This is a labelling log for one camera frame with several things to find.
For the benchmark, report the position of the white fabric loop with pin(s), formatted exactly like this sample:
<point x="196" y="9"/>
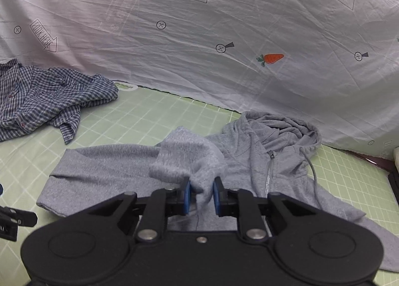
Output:
<point x="128" y="87"/>

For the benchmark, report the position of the dark red bed frame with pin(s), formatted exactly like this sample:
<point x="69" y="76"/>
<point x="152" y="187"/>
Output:
<point x="377" y="161"/>

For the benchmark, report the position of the white carrot print sheet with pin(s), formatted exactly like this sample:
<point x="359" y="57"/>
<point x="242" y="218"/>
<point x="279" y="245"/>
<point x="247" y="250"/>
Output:
<point x="218" y="18"/>

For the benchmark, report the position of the grey zip hoodie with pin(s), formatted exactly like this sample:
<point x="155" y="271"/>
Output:
<point x="118" y="164"/>

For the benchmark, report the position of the green checked bed sheet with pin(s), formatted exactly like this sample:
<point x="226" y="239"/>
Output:
<point x="174" y="111"/>

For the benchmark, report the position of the blue plaid shirt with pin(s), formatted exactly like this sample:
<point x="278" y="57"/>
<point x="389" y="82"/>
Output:
<point x="40" y="99"/>

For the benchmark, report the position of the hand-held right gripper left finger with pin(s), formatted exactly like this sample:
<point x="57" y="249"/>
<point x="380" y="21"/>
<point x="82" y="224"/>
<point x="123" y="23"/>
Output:
<point x="187" y="197"/>

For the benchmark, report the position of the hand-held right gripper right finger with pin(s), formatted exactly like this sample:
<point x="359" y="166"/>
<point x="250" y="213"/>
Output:
<point x="217" y="200"/>

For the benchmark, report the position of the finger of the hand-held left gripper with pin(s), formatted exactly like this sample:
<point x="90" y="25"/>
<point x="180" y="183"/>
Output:
<point x="21" y="217"/>

